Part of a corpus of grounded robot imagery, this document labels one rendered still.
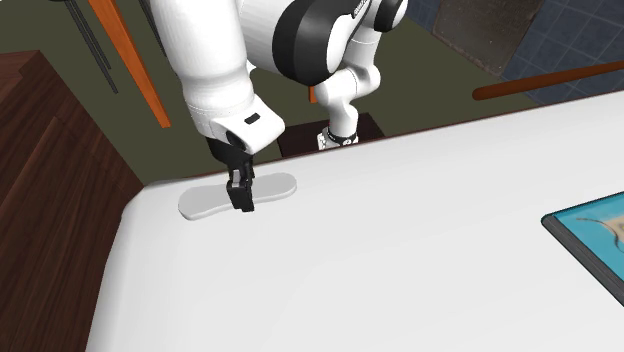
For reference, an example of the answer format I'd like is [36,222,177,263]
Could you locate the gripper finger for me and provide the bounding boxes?
[225,167,245,211]
[242,159,256,214]

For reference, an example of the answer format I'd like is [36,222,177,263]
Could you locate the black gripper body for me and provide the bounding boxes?
[204,136,256,173]

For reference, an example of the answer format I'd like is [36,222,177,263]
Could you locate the white flat oblong object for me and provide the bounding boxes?
[177,171,298,222]

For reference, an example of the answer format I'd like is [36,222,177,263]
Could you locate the dark robot stand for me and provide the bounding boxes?
[276,112,386,159]

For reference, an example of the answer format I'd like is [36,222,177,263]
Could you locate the white rounded table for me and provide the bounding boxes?
[85,89,624,352]

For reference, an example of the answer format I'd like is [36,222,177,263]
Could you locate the orange wooden plank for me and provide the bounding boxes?
[87,0,173,130]

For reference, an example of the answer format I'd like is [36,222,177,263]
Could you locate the dark thin metal rods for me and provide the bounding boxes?
[62,0,120,95]

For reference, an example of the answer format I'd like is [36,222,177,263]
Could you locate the dark brown wooden furniture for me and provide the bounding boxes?
[0,49,145,352]

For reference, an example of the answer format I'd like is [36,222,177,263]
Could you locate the grey floor mat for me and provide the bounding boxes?
[432,0,545,77]

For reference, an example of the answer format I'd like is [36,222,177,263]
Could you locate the brown wooden rod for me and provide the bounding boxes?
[471,60,624,103]

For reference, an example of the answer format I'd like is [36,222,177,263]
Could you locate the dark-framed blue tablet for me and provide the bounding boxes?
[540,191,624,309]

